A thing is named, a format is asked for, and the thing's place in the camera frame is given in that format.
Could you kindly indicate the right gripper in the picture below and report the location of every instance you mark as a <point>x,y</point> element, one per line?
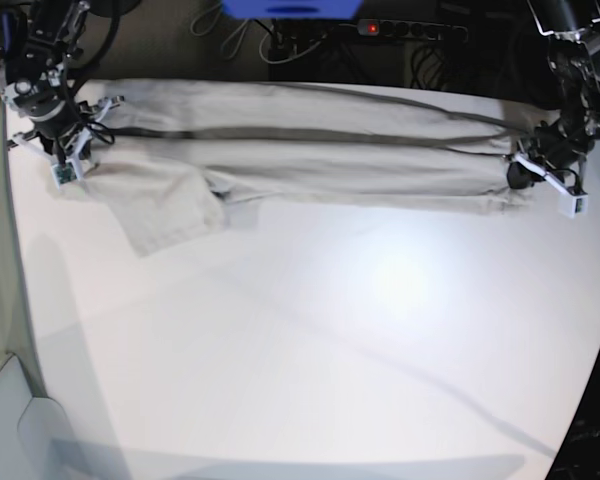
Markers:
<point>66,148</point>

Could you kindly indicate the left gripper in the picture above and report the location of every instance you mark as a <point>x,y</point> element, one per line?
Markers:
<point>552,155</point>

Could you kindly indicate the beige t-shirt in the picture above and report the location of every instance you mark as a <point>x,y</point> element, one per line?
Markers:
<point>186,150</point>

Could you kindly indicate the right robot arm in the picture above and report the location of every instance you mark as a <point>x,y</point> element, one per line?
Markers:
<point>38,82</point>

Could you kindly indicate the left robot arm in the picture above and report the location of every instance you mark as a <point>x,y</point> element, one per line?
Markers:
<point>574,59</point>

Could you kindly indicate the blue box top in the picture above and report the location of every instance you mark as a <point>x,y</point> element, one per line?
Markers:
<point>291,9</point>

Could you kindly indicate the black power strip red switch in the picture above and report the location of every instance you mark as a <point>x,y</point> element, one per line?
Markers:
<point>411,30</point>

